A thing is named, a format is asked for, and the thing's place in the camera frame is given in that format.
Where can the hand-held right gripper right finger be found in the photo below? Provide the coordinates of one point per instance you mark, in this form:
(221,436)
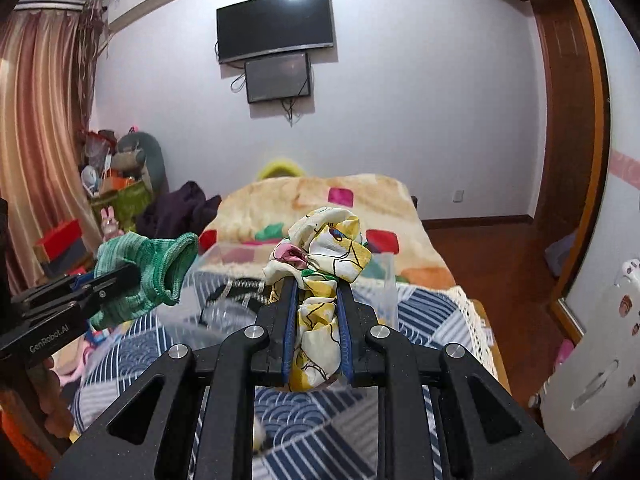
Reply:
(345,325)

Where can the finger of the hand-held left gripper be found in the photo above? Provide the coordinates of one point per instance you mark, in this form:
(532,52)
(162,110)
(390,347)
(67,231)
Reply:
(107,282)
(75,307)

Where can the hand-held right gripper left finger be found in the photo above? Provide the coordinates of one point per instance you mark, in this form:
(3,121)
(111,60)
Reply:
(286,325)

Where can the green knitted sock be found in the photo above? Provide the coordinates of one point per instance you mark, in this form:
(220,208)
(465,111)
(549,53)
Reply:
(135,255)

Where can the clear plastic storage box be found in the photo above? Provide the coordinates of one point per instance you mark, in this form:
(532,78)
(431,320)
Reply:
(386,280)

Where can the yellow patterned silk scarf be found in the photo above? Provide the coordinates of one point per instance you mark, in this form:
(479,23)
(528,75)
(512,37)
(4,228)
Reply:
(325,240)

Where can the person's left hand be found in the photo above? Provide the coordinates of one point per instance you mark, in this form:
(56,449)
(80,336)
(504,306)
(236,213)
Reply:
(56,400)

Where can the pink cloth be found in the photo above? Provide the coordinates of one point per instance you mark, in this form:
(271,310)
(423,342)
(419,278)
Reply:
(70,367)

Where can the pink bunny toy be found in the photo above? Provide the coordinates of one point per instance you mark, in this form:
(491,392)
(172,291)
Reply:
(111,225)

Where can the red box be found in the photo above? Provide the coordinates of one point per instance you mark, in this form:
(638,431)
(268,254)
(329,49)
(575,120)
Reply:
(59,239)

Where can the black striped cloth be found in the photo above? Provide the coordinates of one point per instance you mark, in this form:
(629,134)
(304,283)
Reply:
(225,296)

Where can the green box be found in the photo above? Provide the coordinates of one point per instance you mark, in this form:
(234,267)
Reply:
(125,205)

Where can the blue patterned quilt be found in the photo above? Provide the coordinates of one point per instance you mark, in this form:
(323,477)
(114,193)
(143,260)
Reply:
(435,312)

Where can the dark purple cloth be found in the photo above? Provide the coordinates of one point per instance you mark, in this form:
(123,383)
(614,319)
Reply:
(175,210)

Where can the grey-green plush toy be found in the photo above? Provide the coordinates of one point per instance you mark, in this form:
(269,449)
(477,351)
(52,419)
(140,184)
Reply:
(147,155)

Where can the clear plastic jar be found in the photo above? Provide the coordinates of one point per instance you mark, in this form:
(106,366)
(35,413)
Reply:
(97,149)

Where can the white lace cloth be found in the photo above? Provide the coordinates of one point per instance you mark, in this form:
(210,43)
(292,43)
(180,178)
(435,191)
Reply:
(481,325)

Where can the plush blanket with coloured squares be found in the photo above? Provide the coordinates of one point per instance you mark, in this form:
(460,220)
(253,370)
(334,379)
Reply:
(310,191)

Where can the yellow-green plush item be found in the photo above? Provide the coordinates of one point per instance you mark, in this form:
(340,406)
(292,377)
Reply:
(280,166)

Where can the pink striped curtain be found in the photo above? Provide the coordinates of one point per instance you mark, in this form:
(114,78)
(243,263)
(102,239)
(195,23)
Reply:
(45,120)

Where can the pink plastic item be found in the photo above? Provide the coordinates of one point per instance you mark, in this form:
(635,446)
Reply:
(564,357)

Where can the grey-purple cloth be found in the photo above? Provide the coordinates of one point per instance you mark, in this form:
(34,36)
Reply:
(562,255)

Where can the white plastic board with cutouts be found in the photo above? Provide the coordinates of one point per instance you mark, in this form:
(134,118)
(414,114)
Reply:
(590,350)

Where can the white wall socket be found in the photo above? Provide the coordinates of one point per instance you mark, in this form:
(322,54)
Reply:
(458,195)

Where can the small black wall monitor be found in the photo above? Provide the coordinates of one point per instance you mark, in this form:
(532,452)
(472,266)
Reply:
(277,77)

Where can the black wall television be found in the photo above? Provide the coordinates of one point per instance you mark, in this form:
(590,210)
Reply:
(275,25)

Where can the wooden door frame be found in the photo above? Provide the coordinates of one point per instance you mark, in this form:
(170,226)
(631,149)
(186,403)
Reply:
(565,110)

